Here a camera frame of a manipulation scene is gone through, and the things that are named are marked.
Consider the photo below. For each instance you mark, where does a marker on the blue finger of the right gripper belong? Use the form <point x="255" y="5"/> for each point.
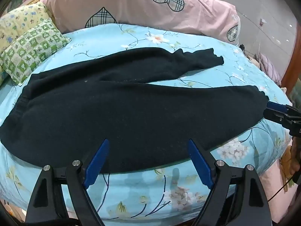
<point x="277" y="107"/>
<point x="275" y="115"/>

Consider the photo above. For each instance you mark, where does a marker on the pink quilt with plaid hearts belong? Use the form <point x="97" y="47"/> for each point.
<point x="213" y="18"/>

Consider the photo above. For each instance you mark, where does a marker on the yellow cartoon print pillow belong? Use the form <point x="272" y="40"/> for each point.
<point x="18" y="21"/>

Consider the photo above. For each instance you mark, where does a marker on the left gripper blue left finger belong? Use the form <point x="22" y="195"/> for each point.
<point x="94" y="162"/>

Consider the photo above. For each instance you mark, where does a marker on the person's right hand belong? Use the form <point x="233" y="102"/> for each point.
<point x="294" y="165"/>

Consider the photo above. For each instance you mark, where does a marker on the black pants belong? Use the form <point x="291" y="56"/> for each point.
<point x="63" y="113"/>

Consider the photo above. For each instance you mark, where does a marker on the green checkered pillow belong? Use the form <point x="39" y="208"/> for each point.
<point x="23" y="56"/>

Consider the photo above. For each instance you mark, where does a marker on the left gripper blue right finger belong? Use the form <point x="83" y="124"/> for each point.
<point x="203" y="162"/>

